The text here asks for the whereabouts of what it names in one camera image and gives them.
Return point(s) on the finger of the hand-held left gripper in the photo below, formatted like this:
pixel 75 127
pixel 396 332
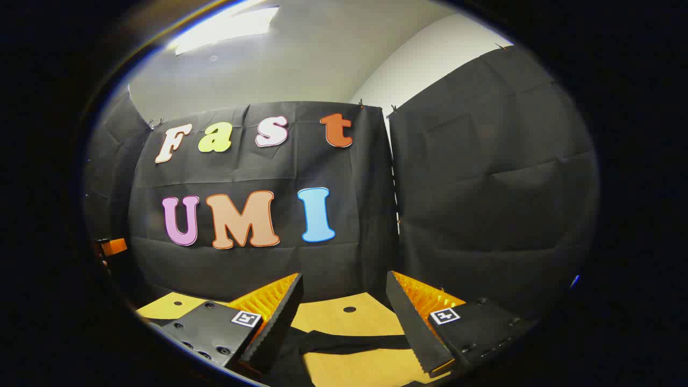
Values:
pixel 114 246

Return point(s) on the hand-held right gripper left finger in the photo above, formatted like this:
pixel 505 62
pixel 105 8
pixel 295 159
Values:
pixel 279 328

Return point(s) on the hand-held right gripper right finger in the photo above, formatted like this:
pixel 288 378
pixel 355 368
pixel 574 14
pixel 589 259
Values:
pixel 411 328

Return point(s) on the black knit garment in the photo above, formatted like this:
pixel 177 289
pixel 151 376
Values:
pixel 344 341

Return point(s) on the black backdrop cloth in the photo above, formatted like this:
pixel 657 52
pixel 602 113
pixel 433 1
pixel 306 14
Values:
pixel 484 188

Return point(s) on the ceiling light panel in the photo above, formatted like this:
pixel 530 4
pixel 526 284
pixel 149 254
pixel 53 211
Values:
pixel 226 27

